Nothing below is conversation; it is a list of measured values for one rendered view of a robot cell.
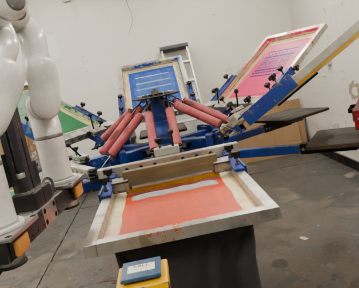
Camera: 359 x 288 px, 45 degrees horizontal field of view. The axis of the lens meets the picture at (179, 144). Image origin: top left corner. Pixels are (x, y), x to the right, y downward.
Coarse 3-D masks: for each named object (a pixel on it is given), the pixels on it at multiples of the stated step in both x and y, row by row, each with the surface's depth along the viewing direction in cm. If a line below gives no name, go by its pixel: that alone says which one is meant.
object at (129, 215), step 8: (144, 192) 183; (128, 200) 175; (128, 208) 164; (136, 208) 162; (128, 216) 155; (136, 216) 153; (128, 224) 146; (152, 224) 142; (160, 224) 140; (168, 224) 139; (120, 232) 140; (128, 232) 139
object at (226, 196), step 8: (216, 176) 186; (176, 184) 186; (184, 184) 183; (216, 184) 174; (224, 184) 172; (176, 192) 173; (216, 192) 163; (224, 192) 161; (224, 200) 152; (232, 200) 150; (224, 208) 144; (232, 208) 142; (240, 208) 141; (192, 216) 142; (200, 216) 140; (208, 216) 139
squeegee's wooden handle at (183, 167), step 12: (204, 156) 181; (216, 156) 182; (144, 168) 181; (156, 168) 181; (168, 168) 181; (180, 168) 181; (192, 168) 182; (204, 168) 182; (132, 180) 181; (144, 180) 181; (156, 180) 182
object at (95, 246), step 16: (240, 176) 166; (256, 192) 143; (256, 208) 128; (272, 208) 125; (96, 224) 142; (176, 224) 127; (192, 224) 125; (208, 224) 125; (224, 224) 125; (240, 224) 125; (96, 240) 127; (112, 240) 124; (128, 240) 124; (144, 240) 124; (160, 240) 125; (176, 240) 125; (96, 256) 124
